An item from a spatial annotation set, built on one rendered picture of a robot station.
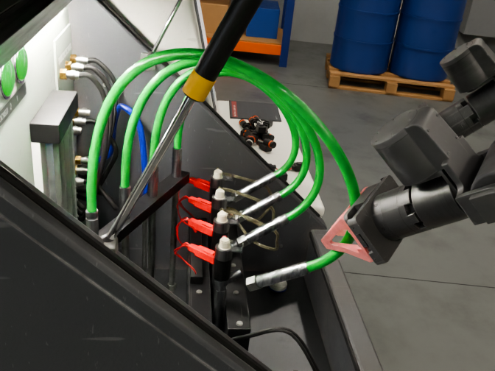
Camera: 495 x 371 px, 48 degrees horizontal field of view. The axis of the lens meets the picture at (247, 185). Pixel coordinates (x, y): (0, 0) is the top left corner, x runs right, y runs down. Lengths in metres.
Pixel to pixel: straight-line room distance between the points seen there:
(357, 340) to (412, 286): 1.87
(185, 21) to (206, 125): 0.20
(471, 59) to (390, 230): 0.38
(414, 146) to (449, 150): 0.03
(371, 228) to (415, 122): 0.14
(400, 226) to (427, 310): 2.10
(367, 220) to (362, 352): 0.37
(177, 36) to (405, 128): 0.63
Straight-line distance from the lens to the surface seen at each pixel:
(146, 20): 1.11
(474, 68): 0.94
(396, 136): 0.58
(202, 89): 0.42
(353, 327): 1.01
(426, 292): 2.84
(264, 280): 0.78
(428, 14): 5.66
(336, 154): 0.67
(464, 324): 2.73
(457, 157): 0.59
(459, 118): 0.96
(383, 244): 0.66
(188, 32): 1.11
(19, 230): 0.47
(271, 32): 6.23
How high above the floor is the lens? 1.59
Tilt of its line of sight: 27 degrees down
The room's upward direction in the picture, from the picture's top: 6 degrees clockwise
